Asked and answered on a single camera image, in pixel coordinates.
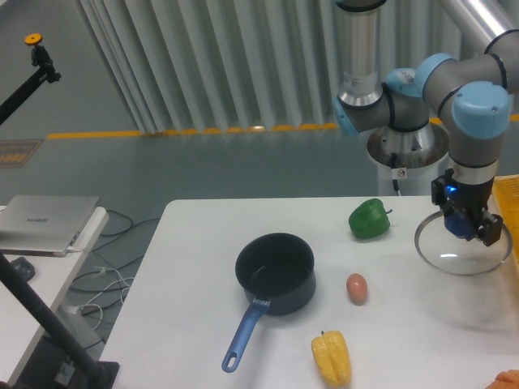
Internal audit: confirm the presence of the green bell pepper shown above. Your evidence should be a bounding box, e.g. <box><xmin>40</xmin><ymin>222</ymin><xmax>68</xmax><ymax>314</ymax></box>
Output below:
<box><xmin>348</xmin><ymin>198</ymin><xmax>392</xmax><ymax>241</ymax></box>

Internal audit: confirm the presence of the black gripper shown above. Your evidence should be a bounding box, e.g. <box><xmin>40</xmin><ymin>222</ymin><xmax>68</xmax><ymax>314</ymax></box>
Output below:
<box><xmin>431</xmin><ymin>168</ymin><xmax>504</xmax><ymax>246</ymax></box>

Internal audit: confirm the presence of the white pleated curtain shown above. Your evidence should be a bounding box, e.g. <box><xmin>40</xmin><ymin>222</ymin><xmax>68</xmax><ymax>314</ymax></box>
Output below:
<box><xmin>72</xmin><ymin>0</ymin><xmax>487</xmax><ymax>135</ymax></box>

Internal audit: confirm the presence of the yellow bell pepper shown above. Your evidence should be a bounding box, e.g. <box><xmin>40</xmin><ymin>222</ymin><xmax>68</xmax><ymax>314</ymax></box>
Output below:
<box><xmin>311</xmin><ymin>331</ymin><xmax>352</xmax><ymax>387</ymax></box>

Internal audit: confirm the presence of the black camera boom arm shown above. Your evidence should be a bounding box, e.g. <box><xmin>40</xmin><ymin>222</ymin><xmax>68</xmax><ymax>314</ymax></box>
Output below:
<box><xmin>1</xmin><ymin>32</ymin><xmax>62</xmax><ymax>124</ymax></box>

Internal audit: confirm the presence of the silver laptop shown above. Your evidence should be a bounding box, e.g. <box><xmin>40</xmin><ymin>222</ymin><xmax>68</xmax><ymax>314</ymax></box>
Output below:
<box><xmin>1</xmin><ymin>194</ymin><xmax>99</xmax><ymax>257</ymax></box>

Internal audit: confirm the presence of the brown egg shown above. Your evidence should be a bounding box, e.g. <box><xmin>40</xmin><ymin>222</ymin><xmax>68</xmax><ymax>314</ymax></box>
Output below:
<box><xmin>346</xmin><ymin>273</ymin><xmax>368</xmax><ymax>306</ymax></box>

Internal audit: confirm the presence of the black floor cable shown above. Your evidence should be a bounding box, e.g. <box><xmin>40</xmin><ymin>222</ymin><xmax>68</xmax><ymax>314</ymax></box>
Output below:
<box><xmin>66</xmin><ymin>208</ymin><xmax>162</xmax><ymax>349</ymax></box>

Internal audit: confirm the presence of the orange object at corner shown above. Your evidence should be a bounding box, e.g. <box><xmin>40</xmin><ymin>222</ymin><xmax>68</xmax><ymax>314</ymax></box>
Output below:
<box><xmin>486</xmin><ymin>370</ymin><xmax>519</xmax><ymax>389</ymax></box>

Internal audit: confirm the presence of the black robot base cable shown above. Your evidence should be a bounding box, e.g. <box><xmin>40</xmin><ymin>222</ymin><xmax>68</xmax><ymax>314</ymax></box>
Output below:
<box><xmin>389</xmin><ymin>152</ymin><xmax>405</xmax><ymax>198</ymax></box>

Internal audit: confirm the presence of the white charger cable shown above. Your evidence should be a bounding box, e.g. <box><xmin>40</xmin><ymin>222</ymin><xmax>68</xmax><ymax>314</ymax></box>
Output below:
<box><xmin>76</xmin><ymin>265</ymin><xmax>135</xmax><ymax>331</ymax></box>

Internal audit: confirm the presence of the black clamp on desk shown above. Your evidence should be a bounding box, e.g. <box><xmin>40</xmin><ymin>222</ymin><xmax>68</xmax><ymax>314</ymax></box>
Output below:
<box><xmin>11</xmin><ymin>257</ymin><xmax>36</xmax><ymax>282</ymax></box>

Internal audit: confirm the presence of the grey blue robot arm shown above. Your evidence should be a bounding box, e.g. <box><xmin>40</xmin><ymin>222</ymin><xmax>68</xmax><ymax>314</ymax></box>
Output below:
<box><xmin>332</xmin><ymin>1</ymin><xmax>518</xmax><ymax>246</ymax></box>

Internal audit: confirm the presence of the dark pot blue handle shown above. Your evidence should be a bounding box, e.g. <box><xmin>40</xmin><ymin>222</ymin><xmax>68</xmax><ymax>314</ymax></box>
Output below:
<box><xmin>221</xmin><ymin>233</ymin><xmax>316</xmax><ymax>373</ymax></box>

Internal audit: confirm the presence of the black diagonal stand pole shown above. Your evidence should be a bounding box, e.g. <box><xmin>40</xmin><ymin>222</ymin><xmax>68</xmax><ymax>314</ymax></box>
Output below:
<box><xmin>1</xmin><ymin>254</ymin><xmax>119</xmax><ymax>388</ymax></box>

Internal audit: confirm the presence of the glass lid blue knob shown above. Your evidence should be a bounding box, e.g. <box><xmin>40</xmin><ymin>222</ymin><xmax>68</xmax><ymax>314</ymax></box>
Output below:
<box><xmin>414</xmin><ymin>212</ymin><xmax>513</xmax><ymax>276</ymax></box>

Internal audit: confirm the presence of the yellow plastic basket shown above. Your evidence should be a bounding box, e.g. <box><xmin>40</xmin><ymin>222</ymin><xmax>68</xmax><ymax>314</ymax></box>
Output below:
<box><xmin>492</xmin><ymin>174</ymin><xmax>519</xmax><ymax>264</ymax></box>

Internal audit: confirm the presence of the white side desk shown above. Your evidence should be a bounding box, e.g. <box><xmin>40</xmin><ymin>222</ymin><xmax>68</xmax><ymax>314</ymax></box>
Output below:
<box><xmin>1</xmin><ymin>207</ymin><xmax>119</xmax><ymax>388</ymax></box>

